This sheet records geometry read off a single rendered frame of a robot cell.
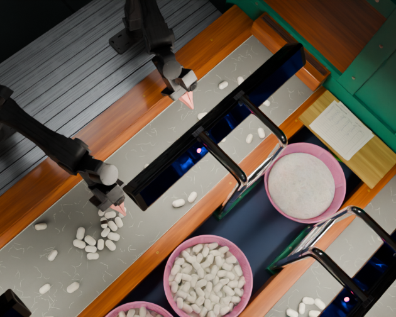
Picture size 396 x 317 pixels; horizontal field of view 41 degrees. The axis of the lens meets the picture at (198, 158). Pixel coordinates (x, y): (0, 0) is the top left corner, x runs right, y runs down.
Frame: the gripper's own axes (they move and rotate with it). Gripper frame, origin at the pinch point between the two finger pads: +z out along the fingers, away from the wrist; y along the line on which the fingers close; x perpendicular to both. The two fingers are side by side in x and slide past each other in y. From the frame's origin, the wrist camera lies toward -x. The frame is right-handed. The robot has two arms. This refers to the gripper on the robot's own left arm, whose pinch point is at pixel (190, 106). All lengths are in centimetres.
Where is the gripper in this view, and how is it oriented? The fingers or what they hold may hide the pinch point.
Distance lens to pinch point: 167.5
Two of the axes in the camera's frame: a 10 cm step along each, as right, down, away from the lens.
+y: 7.1, -6.5, 2.8
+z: 4.7, 7.3, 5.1
